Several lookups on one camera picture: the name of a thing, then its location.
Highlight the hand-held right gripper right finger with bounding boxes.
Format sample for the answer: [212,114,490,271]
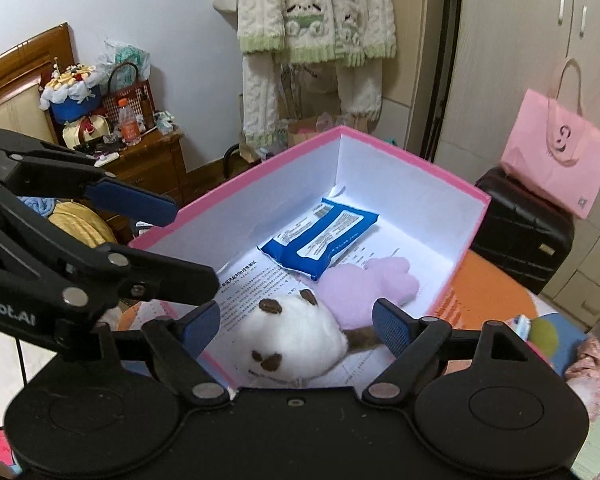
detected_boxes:
[361,298,552,407]

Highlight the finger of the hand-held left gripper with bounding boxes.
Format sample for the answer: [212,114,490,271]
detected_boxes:
[0,129,179,227]
[0,179,222,312]

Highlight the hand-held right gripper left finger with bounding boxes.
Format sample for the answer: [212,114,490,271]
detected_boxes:
[114,299,232,407]

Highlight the purple fluffy cloth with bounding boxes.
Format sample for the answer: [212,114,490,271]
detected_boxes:
[317,256,421,333]

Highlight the white plush toy brown ears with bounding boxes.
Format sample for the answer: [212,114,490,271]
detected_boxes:
[237,290,381,378]

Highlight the blue wet wipes packet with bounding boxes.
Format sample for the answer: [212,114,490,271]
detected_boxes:
[256,197,380,281]

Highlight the pink cardboard box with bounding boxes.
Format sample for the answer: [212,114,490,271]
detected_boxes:
[128,126,492,401]

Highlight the wooden nightstand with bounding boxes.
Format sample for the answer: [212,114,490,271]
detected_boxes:
[75,127,188,206]

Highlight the yellow pillow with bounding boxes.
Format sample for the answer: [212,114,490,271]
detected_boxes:
[47,200,116,248]

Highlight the orange drink bottle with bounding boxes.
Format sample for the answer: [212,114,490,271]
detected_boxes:
[117,99,142,147]

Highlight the cream red wrapped bouquet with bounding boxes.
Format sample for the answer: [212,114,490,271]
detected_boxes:
[62,115,111,148]

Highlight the blue knitted cloth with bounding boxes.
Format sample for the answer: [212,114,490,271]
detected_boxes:
[20,195,56,217]

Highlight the plaid handbag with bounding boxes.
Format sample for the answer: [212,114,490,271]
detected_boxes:
[102,62,156,133]

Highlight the patchwork tablecloth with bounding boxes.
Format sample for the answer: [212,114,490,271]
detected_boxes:
[430,250,600,480]

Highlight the black clothes rack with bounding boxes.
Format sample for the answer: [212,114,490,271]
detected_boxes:
[224,142,261,178]

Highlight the flower bouquet blue wrap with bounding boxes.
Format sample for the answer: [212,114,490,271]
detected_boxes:
[40,57,108,126]

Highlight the white green diaper pack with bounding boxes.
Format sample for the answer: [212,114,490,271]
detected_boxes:
[100,40,153,81]

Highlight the black suitcase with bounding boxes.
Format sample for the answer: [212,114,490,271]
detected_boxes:
[470,167,576,296]

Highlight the cream fleece pajama pants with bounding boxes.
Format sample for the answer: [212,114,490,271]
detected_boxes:
[240,52,383,148]

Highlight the wooden bed headboard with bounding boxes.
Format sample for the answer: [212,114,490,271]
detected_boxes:
[0,22,76,151]

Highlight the pink shopping bag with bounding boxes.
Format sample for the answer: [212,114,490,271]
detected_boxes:
[500,57,600,220]

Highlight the cream fleece pajama top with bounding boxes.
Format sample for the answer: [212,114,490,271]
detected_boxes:
[237,0,398,68]

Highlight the beige tall cabinet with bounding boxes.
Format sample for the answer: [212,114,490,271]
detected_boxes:
[380,0,448,161]

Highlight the beige wardrobe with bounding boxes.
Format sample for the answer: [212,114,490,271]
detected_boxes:
[447,0,600,331]

